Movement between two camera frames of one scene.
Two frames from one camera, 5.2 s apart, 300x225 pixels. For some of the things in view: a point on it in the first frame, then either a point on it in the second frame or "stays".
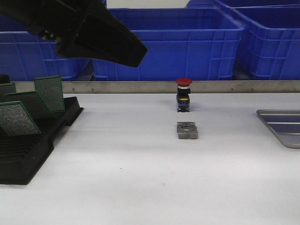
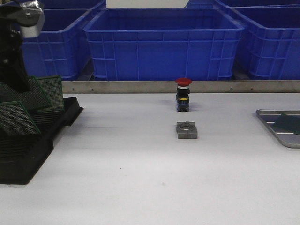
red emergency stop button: [183, 97] stays
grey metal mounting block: [186, 130] stays
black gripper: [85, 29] → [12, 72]
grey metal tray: [285, 124] stays
